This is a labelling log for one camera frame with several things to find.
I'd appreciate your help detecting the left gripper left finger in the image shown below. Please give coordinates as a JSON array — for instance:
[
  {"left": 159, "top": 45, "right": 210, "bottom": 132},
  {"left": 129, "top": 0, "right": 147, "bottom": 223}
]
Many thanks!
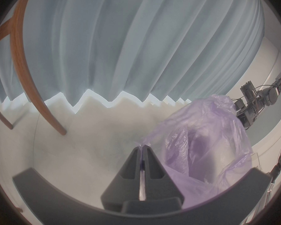
[{"left": 101, "top": 147, "right": 141, "bottom": 212}]

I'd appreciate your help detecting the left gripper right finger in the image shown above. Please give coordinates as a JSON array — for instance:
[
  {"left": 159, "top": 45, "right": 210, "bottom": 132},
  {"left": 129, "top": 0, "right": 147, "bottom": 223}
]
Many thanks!
[{"left": 143, "top": 146, "right": 185, "bottom": 208}]

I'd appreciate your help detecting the purple plastic bag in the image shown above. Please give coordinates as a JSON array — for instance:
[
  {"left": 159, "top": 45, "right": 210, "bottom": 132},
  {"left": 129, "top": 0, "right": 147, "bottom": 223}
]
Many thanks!
[{"left": 137, "top": 94, "right": 254, "bottom": 208}]

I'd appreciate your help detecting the blue-green curtain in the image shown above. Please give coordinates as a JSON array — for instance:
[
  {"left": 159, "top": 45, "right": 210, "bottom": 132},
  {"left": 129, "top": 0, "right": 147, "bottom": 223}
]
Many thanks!
[{"left": 0, "top": 0, "right": 265, "bottom": 110}]

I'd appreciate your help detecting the white cushioned wooden chair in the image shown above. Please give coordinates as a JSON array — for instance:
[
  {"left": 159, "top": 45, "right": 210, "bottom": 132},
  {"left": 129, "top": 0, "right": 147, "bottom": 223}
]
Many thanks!
[{"left": 0, "top": 0, "right": 67, "bottom": 136}]

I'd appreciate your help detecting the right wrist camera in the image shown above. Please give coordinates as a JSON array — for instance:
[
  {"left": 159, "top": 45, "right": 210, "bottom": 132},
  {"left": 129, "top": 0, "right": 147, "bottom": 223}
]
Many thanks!
[{"left": 234, "top": 81, "right": 257, "bottom": 111}]

